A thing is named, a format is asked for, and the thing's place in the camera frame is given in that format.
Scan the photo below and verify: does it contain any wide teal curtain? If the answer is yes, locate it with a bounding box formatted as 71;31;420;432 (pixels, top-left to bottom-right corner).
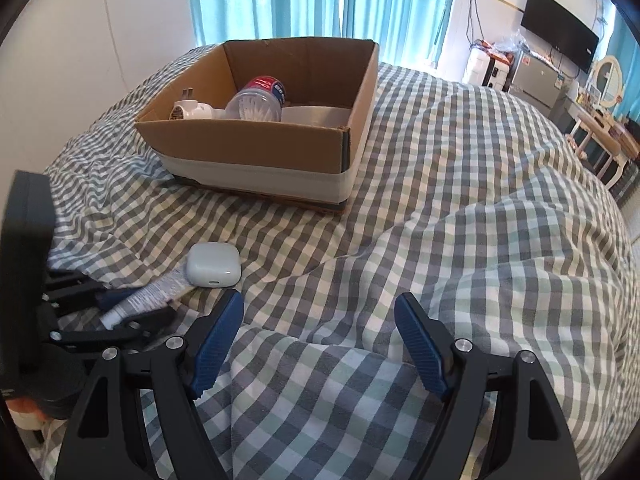
186;0;352;47

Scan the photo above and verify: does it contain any white squeeze tube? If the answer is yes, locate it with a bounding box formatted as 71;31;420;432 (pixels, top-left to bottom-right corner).
99;266;194;331

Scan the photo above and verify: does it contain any dark wall cable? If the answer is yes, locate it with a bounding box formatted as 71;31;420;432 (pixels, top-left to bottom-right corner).
465;0;484;49

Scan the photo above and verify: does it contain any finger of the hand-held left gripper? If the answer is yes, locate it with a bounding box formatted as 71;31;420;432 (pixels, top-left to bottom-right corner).
47;307;179;352
42;269;142;317

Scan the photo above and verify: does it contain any small silver fridge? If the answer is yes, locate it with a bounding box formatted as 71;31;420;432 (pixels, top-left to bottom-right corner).
507;52;571;111

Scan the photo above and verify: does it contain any clear plastic bag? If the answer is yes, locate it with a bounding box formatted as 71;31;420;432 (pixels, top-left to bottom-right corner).
492;30;531;64

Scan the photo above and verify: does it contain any white earbuds case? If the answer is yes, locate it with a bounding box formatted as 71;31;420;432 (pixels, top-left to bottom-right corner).
185;242;242;289

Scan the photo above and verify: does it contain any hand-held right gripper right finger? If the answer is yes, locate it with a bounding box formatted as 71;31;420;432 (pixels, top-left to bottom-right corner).
394;292;583;480

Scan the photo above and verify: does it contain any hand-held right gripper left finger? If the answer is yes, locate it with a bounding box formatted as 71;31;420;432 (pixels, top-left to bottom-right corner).
54;289;246;480

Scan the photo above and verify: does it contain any short teal curtain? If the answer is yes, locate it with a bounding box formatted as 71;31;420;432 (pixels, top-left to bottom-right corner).
612;5;640;122

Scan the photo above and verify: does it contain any white suitcase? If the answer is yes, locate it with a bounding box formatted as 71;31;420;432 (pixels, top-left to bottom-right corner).
462;47;514;94

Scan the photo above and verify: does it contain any narrow teal curtain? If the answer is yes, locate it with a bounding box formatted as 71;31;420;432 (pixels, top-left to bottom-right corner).
345;0;457;69

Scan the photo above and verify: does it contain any white plug adapter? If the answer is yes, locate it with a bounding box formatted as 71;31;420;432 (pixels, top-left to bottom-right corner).
170;87;226;122

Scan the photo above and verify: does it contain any clear bottle with red label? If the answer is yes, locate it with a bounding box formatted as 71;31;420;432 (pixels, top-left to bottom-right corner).
224;76;288;124

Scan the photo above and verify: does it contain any black wall television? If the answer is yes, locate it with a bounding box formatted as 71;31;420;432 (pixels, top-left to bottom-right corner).
520;0;600;74

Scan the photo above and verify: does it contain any white dressing table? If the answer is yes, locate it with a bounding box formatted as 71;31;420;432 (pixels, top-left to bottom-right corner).
565;104;640;187

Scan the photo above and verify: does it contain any cardboard box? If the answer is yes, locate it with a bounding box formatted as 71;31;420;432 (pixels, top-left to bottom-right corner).
134;36;380;216

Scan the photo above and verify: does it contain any grey checked blanket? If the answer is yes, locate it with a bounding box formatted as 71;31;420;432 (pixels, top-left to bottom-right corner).
10;44;637;480

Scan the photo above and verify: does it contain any white oval mirror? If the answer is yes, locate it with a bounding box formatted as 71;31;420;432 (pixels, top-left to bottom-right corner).
584;56;624;111

